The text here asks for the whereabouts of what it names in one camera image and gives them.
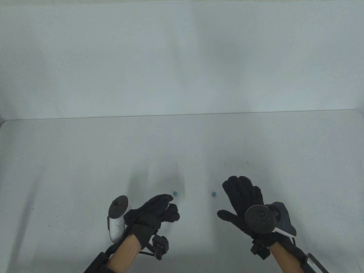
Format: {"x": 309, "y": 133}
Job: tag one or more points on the black right forearm box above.
{"x": 314, "y": 264}

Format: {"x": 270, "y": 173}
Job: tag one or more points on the grey white left controller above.
{"x": 116, "y": 224}

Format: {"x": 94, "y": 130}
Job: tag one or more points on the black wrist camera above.
{"x": 260, "y": 250}
{"x": 160, "y": 246}

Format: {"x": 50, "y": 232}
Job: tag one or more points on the grey white right controller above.
{"x": 260, "y": 219}

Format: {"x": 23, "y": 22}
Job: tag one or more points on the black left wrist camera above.
{"x": 160, "y": 246}

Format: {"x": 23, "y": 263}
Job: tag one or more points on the black left forearm box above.
{"x": 95, "y": 263}

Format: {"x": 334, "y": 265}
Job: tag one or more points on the person's left forearm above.
{"x": 125, "y": 253}

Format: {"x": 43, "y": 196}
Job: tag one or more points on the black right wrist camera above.
{"x": 260, "y": 250}

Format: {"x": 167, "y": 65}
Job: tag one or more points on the person's left hand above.
{"x": 150, "y": 213}

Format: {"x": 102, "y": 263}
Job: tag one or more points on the person's right forearm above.
{"x": 284, "y": 258}

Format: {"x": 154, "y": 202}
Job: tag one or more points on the person's right hand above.
{"x": 241, "y": 196}

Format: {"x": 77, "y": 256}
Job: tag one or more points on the grey white controller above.
{"x": 116, "y": 224}
{"x": 260, "y": 219}

